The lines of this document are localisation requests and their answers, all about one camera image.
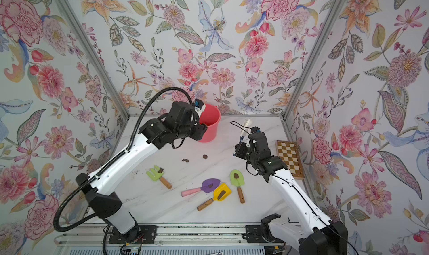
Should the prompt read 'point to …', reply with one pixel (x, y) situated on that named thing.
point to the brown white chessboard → (288, 151)
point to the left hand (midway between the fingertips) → (205, 125)
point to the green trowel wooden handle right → (237, 179)
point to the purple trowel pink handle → (208, 185)
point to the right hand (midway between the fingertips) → (236, 144)
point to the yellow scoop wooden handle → (219, 194)
